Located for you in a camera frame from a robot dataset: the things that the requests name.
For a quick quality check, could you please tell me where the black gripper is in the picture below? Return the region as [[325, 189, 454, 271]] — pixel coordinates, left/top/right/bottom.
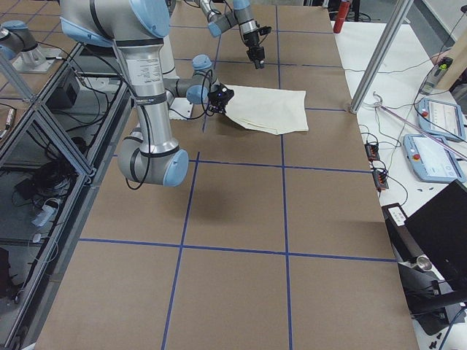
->
[[208, 83, 234, 115], [243, 31, 264, 69]]

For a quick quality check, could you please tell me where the cream long-sleeve cat shirt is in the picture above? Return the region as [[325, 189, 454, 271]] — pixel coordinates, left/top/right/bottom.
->
[[225, 85, 309, 135]]

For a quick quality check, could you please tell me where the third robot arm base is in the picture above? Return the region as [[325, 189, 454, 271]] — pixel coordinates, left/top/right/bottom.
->
[[1, 20, 54, 74]]

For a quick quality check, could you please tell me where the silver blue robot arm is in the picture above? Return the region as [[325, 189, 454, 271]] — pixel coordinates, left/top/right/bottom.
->
[[193, 1, 271, 69], [60, 1, 234, 187]]

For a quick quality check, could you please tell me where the red bottle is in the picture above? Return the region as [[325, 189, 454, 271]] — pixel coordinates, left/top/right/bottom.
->
[[333, 0, 351, 34]]

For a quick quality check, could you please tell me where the small black relay board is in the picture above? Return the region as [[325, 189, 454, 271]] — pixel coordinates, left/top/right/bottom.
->
[[364, 143, 380, 162]]

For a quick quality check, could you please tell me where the metal stick with hook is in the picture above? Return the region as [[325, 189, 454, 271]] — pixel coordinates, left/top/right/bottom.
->
[[373, 92, 467, 160]]

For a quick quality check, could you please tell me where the far blue teach pendant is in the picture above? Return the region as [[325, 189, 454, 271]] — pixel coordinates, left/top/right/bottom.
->
[[416, 98, 466, 142]]

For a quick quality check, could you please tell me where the blue teach pendant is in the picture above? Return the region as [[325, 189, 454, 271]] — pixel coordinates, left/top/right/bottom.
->
[[403, 134, 466, 184], [416, 98, 466, 142]]

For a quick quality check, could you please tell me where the near blue teach pendant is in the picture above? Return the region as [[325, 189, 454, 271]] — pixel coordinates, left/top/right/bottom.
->
[[403, 134, 466, 184]]

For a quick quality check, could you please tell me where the black power adapter box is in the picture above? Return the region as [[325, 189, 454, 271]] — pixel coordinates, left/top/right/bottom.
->
[[387, 206, 406, 227]]

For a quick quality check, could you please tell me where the black laptop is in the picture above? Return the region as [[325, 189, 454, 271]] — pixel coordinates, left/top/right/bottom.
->
[[382, 180, 466, 335]]

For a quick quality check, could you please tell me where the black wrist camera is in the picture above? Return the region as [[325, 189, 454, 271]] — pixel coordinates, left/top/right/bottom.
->
[[258, 26, 271, 36]]

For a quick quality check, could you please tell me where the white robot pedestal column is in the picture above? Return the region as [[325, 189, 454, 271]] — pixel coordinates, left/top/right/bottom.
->
[[160, 36, 193, 120]]

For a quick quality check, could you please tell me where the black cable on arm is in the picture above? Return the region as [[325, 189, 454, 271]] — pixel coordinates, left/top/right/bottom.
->
[[123, 69, 220, 190]]

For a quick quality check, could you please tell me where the aluminium frame post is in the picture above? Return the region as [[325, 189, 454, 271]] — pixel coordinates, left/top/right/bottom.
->
[[349, 0, 414, 114]]

